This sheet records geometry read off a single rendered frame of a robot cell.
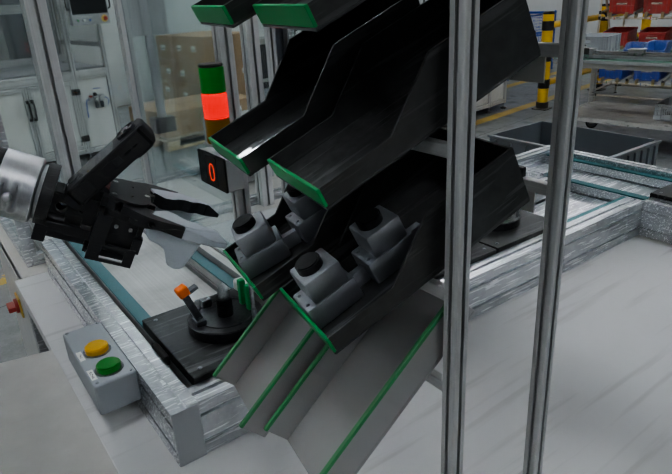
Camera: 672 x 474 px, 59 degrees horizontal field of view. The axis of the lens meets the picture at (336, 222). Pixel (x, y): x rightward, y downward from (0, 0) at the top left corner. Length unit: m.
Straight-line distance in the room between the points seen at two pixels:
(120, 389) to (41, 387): 0.25
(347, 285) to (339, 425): 0.20
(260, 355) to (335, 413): 0.19
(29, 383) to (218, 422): 0.45
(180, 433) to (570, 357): 0.73
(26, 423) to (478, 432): 0.78
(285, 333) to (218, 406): 0.18
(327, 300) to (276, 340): 0.27
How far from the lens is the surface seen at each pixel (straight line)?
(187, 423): 0.98
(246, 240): 0.76
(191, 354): 1.07
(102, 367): 1.09
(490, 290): 1.35
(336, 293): 0.65
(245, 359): 0.92
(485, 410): 1.09
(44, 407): 1.25
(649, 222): 1.83
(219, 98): 1.20
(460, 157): 0.58
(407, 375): 0.69
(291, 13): 0.55
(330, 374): 0.81
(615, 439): 1.09
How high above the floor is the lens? 1.54
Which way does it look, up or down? 22 degrees down
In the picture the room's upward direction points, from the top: 3 degrees counter-clockwise
